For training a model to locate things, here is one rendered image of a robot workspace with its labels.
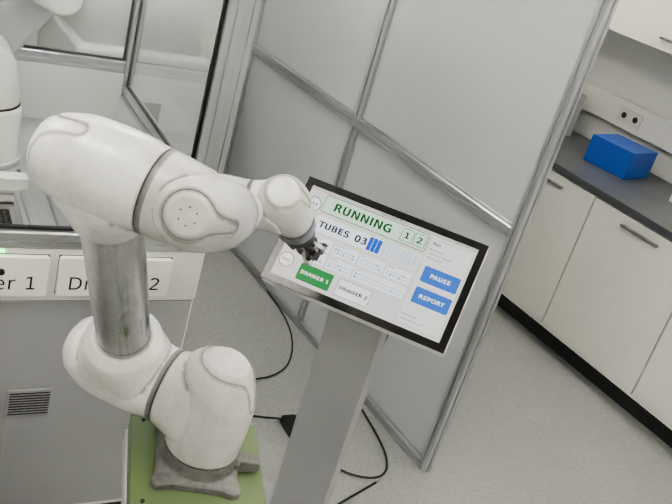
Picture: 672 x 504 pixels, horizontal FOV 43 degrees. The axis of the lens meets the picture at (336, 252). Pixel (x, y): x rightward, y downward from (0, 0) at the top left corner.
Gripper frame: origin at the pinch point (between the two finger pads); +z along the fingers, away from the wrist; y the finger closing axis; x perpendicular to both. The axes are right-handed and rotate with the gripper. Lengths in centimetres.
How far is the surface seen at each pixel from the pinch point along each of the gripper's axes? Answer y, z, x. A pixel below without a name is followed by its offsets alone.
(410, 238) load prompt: -17.2, 17.3, -20.0
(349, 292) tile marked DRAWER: -9.6, 17.1, 0.1
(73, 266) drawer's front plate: 53, 2, 28
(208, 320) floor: 73, 170, 8
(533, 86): -23, 58, -97
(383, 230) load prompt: -9.8, 17.2, -18.9
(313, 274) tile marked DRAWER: 1.1, 17.0, 0.0
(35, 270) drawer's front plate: 58, -2, 34
